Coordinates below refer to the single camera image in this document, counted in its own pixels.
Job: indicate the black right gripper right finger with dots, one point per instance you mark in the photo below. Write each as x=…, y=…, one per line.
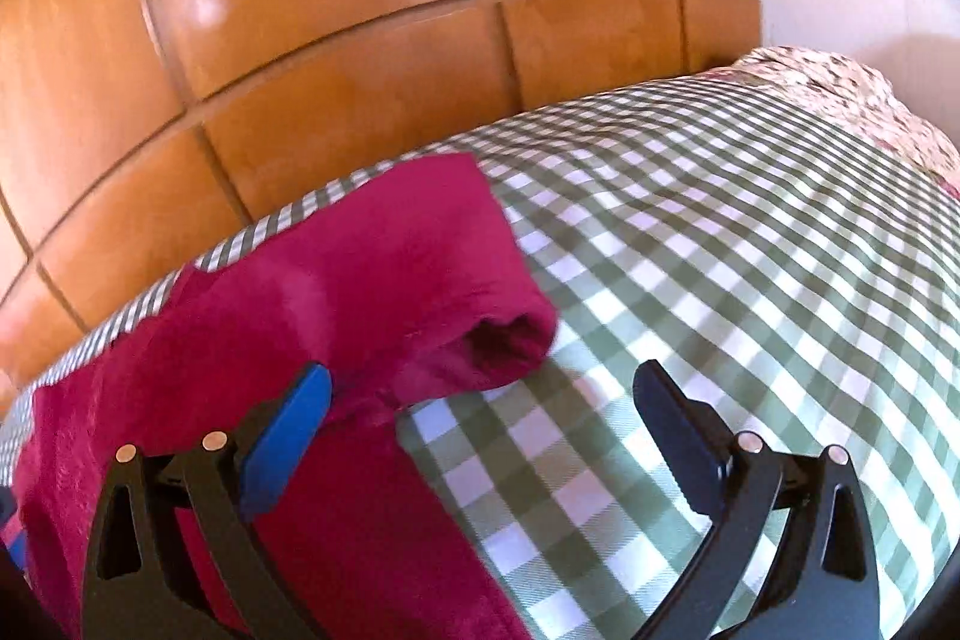
x=823, y=580

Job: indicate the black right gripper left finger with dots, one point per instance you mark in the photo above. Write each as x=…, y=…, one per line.
x=139, y=580

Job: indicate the crimson red fleece garment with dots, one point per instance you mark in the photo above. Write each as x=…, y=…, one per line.
x=409, y=289

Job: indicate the green white checkered bedsheet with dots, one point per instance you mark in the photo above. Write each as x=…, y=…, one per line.
x=781, y=269

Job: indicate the floral patterned pillow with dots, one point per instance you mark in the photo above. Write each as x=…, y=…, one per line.
x=855, y=96

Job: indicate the glossy wooden wardrobe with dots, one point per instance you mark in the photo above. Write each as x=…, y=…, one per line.
x=137, y=134

